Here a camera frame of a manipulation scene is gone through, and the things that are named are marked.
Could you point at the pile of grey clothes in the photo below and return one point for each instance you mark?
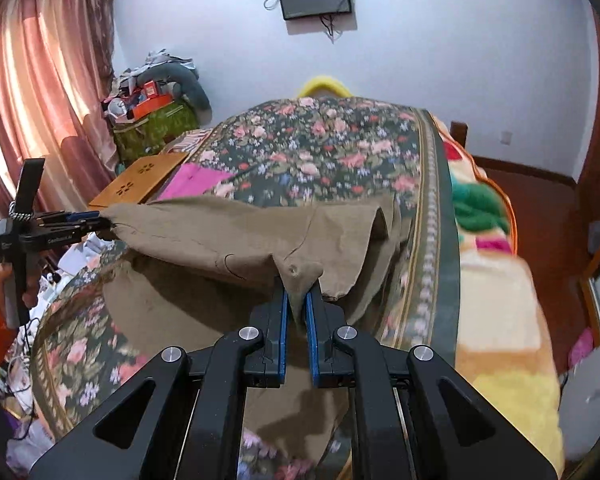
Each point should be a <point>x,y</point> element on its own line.
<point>155,62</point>

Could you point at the dark floral quilt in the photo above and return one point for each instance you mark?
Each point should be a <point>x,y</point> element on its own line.
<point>305,160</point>

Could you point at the khaki pants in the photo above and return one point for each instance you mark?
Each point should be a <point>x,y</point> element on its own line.
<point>205,240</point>

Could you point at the green floral storage box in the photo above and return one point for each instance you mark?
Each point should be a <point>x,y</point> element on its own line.
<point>150,135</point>

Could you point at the yellow foam tube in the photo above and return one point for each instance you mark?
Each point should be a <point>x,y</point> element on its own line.
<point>325,82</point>

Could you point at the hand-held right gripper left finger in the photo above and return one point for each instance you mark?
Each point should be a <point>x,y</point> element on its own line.
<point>280,340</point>

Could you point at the white wall socket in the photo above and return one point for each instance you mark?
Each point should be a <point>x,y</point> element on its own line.
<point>506,137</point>

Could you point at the small red box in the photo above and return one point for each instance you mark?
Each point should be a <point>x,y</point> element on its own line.
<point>152,89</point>

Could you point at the grey plush pillow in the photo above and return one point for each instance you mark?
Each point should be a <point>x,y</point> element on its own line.
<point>190,85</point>

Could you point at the white cloth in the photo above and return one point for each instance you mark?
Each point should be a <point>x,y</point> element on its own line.
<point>82,260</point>

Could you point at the pink cloth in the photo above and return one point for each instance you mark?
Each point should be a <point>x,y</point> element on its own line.
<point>195,180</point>

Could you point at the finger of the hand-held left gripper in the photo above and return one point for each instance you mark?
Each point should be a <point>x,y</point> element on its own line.
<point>72,217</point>
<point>92,229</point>

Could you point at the wooden lap table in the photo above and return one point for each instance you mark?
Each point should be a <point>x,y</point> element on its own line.
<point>135,180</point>

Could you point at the pink curtain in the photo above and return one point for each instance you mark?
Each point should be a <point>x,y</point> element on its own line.
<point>40,85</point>

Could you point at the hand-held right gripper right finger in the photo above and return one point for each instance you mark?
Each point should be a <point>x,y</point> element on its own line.
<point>312,345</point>

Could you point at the colourful fleece blanket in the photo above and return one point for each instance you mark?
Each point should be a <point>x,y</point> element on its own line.
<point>495,310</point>

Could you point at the wooden bed post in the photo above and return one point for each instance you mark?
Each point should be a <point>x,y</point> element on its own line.
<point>459,135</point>

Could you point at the striped cloth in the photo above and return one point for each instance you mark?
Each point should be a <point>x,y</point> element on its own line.
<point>187,142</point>

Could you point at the orange box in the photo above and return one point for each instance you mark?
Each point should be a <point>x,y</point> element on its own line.
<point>150,108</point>

